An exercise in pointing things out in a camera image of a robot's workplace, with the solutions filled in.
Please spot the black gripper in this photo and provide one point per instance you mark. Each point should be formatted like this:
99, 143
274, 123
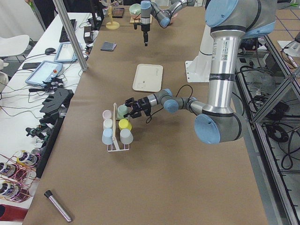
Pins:
142, 103
145, 28

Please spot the mint green cup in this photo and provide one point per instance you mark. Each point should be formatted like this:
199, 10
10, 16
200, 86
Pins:
121, 111

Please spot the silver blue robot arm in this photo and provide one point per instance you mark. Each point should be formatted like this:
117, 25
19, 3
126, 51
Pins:
159, 14
229, 21

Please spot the yellow green cup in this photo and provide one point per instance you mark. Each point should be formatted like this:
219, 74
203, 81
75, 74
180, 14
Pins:
125, 124

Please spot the pink cup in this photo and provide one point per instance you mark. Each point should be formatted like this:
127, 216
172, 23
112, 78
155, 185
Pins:
107, 114

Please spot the white cup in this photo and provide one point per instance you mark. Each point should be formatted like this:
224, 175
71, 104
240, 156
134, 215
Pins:
107, 123

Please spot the grey blue cup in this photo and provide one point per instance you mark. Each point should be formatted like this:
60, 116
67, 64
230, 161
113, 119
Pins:
126, 136

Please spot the beige plastic tray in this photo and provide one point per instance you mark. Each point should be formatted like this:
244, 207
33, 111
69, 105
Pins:
148, 78

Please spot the white cup rack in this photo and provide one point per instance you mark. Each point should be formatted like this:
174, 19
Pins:
115, 146

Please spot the light blue cup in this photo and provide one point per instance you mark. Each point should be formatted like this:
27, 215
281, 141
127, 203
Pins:
107, 136

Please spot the bamboo cutting board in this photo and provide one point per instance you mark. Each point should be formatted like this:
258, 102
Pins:
138, 19

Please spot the stacked green bowls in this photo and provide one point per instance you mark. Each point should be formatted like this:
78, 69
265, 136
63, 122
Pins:
135, 11

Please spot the wooden mug tree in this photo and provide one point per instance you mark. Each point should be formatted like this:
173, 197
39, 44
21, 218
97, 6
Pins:
111, 24

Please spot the grey folded cloth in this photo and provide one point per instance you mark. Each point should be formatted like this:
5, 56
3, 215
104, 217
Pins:
108, 46

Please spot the black slotted stand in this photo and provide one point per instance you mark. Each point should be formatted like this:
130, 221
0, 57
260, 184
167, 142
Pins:
52, 104

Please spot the teach pendant far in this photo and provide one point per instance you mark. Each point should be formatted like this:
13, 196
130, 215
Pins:
65, 53

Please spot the teach pendant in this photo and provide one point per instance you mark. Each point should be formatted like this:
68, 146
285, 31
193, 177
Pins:
65, 53
44, 73

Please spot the teach pendant near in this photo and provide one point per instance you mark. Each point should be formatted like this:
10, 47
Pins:
44, 73

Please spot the black computer mouse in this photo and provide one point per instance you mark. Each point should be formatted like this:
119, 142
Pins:
49, 50

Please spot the black smartphone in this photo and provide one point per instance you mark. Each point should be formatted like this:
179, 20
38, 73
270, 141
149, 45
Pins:
32, 65

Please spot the steel tube black cap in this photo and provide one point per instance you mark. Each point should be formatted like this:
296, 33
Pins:
49, 195

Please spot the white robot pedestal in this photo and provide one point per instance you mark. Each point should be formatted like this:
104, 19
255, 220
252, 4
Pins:
198, 70

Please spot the aluminium frame post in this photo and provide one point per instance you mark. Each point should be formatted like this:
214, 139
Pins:
61, 9

